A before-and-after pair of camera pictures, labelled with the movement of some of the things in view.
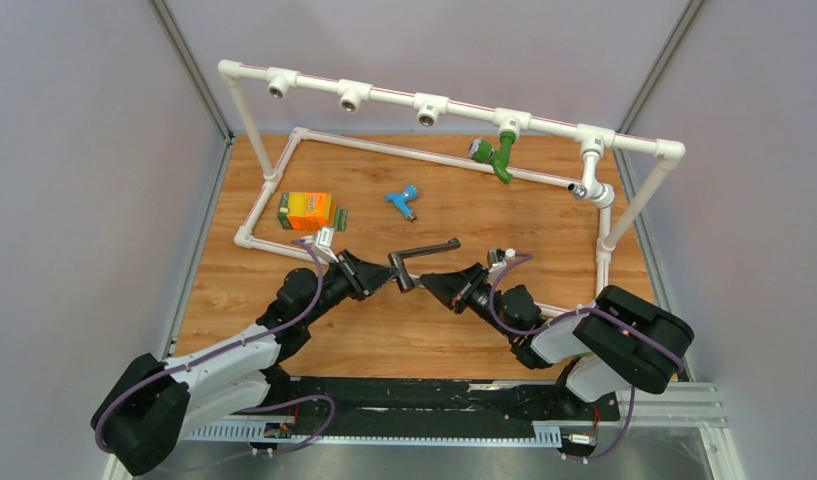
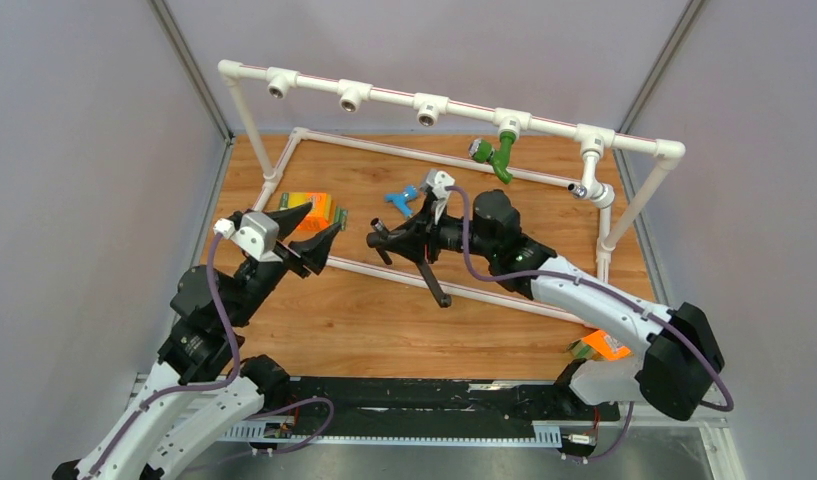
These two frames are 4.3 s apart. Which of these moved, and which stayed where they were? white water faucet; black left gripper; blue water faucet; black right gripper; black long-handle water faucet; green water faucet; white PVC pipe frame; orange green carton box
Moved: black long-handle water faucet; black right gripper; black left gripper
Stayed: orange green carton box; green water faucet; white water faucet; white PVC pipe frame; blue water faucet
